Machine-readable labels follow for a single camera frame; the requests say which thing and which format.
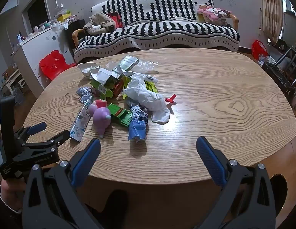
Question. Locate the blue crumpled paper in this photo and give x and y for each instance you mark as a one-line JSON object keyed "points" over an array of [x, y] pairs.
{"points": [[137, 130]]}

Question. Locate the white low table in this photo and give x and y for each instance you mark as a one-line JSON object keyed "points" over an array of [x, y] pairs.
{"points": [[14, 78]]}

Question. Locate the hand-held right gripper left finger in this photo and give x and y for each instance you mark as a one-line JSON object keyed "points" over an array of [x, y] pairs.
{"points": [[87, 159]]}

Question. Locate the yellow box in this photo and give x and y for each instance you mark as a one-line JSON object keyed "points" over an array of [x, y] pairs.
{"points": [[63, 17]]}

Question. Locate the brown plush garment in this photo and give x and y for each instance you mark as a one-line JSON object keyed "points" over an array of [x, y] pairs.
{"points": [[100, 22]]}

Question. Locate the pink plastic toy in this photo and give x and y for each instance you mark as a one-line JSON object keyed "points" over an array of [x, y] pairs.
{"points": [[93, 107]]}

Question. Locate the red ribbon scrap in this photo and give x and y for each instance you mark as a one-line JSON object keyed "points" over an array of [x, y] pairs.
{"points": [[171, 97]]}

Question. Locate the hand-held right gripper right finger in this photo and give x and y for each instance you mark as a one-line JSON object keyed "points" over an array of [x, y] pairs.
{"points": [[210, 158]]}

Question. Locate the black wooden chair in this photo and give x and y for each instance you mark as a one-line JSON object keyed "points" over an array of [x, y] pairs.
{"points": [[279, 76]]}

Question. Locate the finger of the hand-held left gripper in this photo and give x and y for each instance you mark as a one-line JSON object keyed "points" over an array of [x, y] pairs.
{"points": [[47, 145], [36, 128]]}

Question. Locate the green white medicine box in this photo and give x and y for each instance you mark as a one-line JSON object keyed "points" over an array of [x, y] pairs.
{"points": [[127, 62]]}

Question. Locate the yellow green snack wrapper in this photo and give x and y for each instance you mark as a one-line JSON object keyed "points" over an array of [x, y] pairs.
{"points": [[152, 87]]}

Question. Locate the purple plastic toy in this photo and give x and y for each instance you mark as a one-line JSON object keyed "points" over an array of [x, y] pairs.
{"points": [[101, 120]]}

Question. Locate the person's left hand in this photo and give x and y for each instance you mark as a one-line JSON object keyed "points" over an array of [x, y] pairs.
{"points": [[11, 192]]}

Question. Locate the red bear-shaped stool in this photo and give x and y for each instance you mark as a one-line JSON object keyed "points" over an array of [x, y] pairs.
{"points": [[52, 64]]}

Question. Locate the crumpled silver foil ball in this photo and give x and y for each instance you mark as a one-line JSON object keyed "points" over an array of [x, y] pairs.
{"points": [[83, 91], [86, 99]]}

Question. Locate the red plastic basket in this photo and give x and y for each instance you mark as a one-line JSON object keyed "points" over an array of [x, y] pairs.
{"points": [[258, 49]]}

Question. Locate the patterned curtain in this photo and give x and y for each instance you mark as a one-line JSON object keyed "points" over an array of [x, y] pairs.
{"points": [[272, 12]]}

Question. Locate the black white striped sofa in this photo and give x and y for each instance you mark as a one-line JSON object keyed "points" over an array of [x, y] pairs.
{"points": [[162, 35]]}

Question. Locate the white crumpled tissue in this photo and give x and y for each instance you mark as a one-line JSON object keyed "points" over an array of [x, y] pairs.
{"points": [[148, 97]]}

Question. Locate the large green carton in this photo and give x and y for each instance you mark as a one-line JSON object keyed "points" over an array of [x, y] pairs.
{"points": [[106, 89]]}

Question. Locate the red cigarette box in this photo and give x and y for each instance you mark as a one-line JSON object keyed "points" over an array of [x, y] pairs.
{"points": [[119, 89]]}

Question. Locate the black side table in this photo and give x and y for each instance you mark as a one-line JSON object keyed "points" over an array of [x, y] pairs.
{"points": [[75, 26]]}

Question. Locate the clear plastic wrapper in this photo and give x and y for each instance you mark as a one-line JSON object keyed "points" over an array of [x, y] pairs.
{"points": [[145, 66]]}

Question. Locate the pink cartoon pillow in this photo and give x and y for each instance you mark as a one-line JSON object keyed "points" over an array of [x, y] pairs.
{"points": [[214, 14]]}

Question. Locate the dark silver crumpled wrapper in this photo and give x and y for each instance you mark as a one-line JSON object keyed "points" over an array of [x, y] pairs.
{"points": [[138, 113]]}

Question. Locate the flattened green carton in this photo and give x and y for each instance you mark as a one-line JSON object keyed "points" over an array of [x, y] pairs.
{"points": [[119, 115]]}

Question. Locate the torn white carton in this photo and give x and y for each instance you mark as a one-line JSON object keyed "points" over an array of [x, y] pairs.
{"points": [[102, 75]]}

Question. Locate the white cabinet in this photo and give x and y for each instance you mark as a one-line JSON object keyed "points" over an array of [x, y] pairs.
{"points": [[36, 45]]}

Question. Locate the person's left forearm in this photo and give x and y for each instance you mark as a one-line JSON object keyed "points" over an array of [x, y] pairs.
{"points": [[5, 214]]}

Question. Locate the white crumpled paper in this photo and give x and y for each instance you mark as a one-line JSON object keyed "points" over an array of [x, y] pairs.
{"points": [[87, 67]]}

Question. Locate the blue white sachet packet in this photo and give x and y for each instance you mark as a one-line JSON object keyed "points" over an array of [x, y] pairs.
{"points": [[78, 124]]}

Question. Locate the red bag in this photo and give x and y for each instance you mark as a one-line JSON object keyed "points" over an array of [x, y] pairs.
{"points": [[117, 19]]}

